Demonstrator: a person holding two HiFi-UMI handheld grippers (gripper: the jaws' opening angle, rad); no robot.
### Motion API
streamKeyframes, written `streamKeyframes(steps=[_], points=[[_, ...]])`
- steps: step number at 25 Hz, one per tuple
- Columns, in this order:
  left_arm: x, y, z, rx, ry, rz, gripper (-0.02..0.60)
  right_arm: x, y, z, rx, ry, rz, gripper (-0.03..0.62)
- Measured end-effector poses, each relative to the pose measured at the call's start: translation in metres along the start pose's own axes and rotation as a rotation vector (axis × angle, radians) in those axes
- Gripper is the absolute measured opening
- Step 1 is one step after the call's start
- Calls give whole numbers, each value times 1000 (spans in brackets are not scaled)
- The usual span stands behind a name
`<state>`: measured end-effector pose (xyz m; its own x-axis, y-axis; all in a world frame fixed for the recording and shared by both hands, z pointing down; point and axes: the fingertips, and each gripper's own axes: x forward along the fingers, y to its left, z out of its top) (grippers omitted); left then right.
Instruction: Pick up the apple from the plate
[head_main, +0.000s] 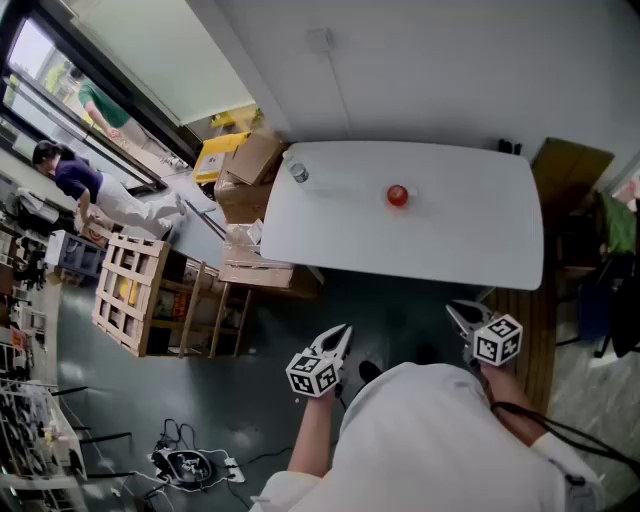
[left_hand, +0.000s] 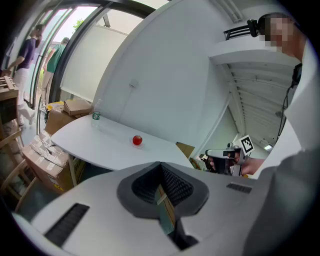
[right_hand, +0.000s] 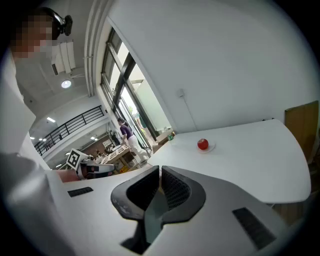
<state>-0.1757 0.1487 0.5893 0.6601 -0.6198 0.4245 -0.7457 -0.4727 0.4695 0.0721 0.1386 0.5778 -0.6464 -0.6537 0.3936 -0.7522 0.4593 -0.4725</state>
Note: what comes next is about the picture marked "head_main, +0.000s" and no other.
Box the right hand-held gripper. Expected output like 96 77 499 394
445 299 524 374

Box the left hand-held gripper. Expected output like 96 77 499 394
285 323 354 400

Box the clear round plate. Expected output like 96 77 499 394
377 182 421 215

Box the person's left forearm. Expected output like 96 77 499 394
287 394 346 479

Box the person's right forearm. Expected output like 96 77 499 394
479 362 551 449

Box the taped cardboard box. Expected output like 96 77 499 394
218 222 296 290

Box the person's white shirt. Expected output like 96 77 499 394
249 362 606 512

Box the black office chair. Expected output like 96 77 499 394
593 254 640 359

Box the white power strip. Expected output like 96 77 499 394
222 455 247 485

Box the brown cardboard box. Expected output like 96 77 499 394
213 169 274 226

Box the clear plastic water bottle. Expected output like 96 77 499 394
282 149 311 185

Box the green cloth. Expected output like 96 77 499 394
599 192 638 256

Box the brown wooden board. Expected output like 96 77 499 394
530 136 616 212

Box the open cardboard box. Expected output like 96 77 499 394
225 133 288 187

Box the wooden slat crate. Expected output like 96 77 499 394
91 233 252 359

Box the yellow plastic bin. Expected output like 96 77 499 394
192 131 252 185

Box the grey storage crate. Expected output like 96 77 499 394
44 229 108 281

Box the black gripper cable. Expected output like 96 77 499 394
489 401 640 477

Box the long-handled mop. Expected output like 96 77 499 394
184 198 228 239

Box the black device with cables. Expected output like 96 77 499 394
151 446 214 490

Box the white wall cable conduit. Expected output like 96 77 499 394
326 49 354 142

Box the white wall junction box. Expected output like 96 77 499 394
306 27 335 53

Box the white wire rack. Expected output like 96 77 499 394
0 378 89 512

